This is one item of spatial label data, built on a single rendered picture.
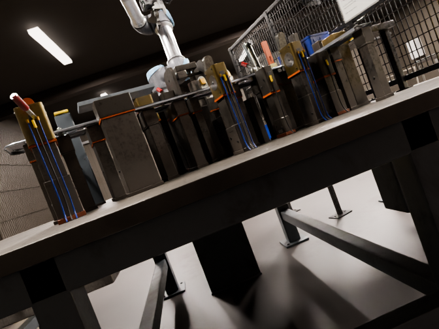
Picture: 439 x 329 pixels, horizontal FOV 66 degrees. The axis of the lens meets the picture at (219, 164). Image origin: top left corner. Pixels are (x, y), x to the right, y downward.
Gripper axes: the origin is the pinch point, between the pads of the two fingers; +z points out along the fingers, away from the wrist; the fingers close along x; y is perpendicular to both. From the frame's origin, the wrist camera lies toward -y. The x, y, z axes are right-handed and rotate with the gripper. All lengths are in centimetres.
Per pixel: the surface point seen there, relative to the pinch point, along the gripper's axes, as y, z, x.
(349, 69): -62, 56, 42
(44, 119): 67, 44, 49
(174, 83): 10.1, 33.4, 10.2
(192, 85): 0.0, 35.4, 5.5
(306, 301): -2, 144, 32
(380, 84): -49, 68, 65
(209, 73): 8, 42, 43
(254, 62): -34.5, 34.0, 11.4
